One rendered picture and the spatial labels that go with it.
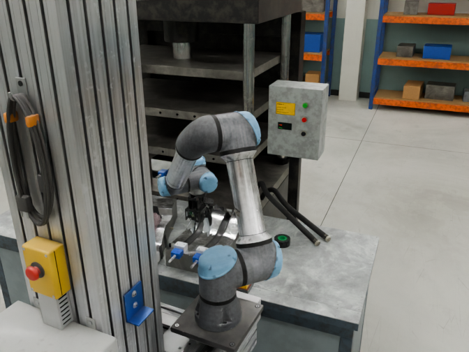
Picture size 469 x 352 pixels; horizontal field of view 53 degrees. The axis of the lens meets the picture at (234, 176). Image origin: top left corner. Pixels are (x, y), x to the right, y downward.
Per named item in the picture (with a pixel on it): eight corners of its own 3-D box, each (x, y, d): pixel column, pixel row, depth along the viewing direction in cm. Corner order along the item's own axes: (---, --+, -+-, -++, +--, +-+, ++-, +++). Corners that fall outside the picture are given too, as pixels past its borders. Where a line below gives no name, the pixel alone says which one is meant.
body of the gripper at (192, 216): (184, 221, 198) (183, 195, 193) (193, 212, 206) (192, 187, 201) (201, 224, 196) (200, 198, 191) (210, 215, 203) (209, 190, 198)
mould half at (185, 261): (217, 278, 210) (217, 252, 205) (165, 265, 219) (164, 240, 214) (255, 225, 252) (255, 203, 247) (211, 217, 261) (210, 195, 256)
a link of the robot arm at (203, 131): (185, 146, 136) (161, 205, 179) (221, 141, 140) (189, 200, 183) (176, 112, 140) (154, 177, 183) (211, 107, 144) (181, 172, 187)
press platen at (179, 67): (248, 81, 260) (248, 72, 258) (83, 68, 298) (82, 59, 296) (284, 60, 319) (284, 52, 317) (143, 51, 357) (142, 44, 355)
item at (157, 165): (190, 190, 297) (189, 164, 290) (153, 184, 306) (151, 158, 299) (222, 162, 340) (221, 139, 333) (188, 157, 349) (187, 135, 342)
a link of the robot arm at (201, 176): (192, 198, 178) (183, 186, 188) (220, 192, 182) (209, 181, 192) (191, 178, 175) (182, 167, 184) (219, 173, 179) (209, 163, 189)
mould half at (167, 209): (156, 268, 217) (154, 248, 213) (100, 266, 219) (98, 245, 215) (177, 216, 263) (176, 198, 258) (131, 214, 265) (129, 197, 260)
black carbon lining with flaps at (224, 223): (210, 255, 214) (210, 237, 211) (179, 248, 220) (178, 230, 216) (239, 220, 244) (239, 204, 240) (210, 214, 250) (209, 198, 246)
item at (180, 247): (174, 268, 206) (173, 258, 204) (164, 266, 208) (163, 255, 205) (188, 253, 217) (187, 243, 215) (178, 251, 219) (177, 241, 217)
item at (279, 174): (255, 218, 276) (255, 209, 274) (74, 184, 321) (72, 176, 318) (294, 167, 347) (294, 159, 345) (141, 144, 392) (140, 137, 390)
